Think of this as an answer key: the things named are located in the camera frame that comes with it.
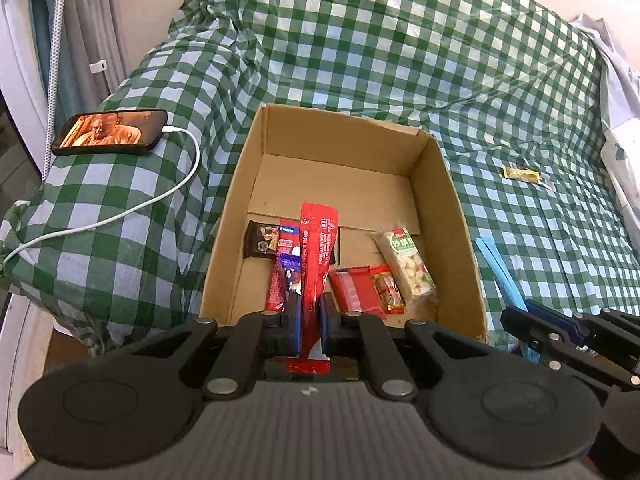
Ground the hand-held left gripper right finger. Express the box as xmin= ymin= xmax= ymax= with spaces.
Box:
xmin=320 ymin=292 xmax=483 ymax=401

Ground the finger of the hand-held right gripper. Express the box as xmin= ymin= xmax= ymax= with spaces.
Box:
xmin=501 ymin=306 xmax=640 ymax=392
xmin=524 ymin=299 xmax=640 ymax=361

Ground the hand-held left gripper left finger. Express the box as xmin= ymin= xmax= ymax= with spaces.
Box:
xmin=125 ymin=296 xmax=303 ymax=401

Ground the large red snack packet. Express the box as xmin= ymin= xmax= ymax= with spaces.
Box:
xmin=265 ymin=220 xmax=303 ymax=312

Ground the red square snack packet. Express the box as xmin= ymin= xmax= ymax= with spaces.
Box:
xmin=327 ymin=266 xmax=388 ymax=320

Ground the purple snack packet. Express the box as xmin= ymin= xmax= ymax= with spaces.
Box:
xmin=277 ymin=252 xmax=304 ymax=306

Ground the long red stick packet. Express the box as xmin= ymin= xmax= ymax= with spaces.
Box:
xmin=287 ymin=202 xmax=340 ymax=375

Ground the small red gold snack bar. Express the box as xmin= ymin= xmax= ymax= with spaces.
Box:
xmin=369 ymin=265 xmax=407 ymax=314

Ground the light blue snack packet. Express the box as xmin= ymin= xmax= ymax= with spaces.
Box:
xmin=475 ymin=237 xmax=543 ymax=363

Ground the brown cardboard box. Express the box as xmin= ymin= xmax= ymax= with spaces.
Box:
xmin=199 ymin=102 xmax=490 ymax=346

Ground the brown snack packet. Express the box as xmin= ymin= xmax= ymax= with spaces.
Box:
xmin=244 ymin=220 xmax=342 ymax=266

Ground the green white nut bar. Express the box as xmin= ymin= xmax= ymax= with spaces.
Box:
xmin=371 ymin=227 xmax=440 ymax=308

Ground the white printed cloth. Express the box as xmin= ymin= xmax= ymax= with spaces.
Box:
xmin=570 ymin=12 xmax=640 ymax=241

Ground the black smartphone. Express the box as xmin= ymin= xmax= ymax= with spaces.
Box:
xmin=52 ymin=108 xmax=168 ymax=157

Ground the green checked blanket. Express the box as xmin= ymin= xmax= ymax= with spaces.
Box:
xmin=0 ymin=0 xmax=640 ymax=361

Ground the grey curtain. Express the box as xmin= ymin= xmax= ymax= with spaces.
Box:
xmin=27 ymin=0 xmax=128 ymax=107

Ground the white charging cable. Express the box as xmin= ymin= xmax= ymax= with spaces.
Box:
xmin=0 ymin=126 xmax=202 ymax=267

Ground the grey braided cable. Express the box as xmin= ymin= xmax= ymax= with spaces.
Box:
xmin=41 ymin=0 xmax=68 ymax=181

